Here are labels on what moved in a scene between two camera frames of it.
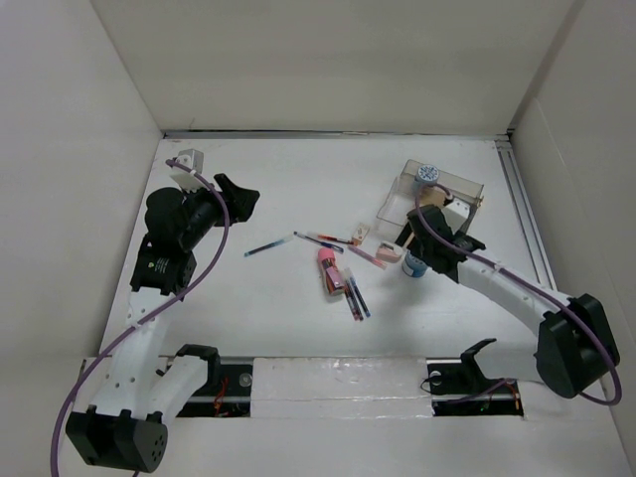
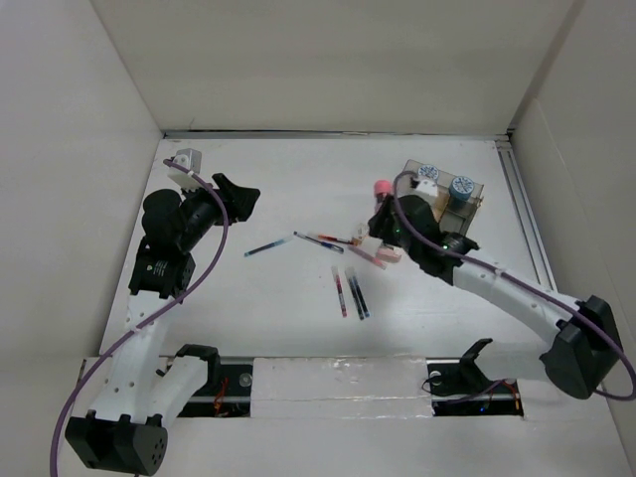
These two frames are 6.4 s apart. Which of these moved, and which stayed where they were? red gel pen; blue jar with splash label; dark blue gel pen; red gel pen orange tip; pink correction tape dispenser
Moved: red gel pen
Stayed: pink correction tape dispenser; red gel pen orange tip; blue jar with splash label; dark blue gel pen
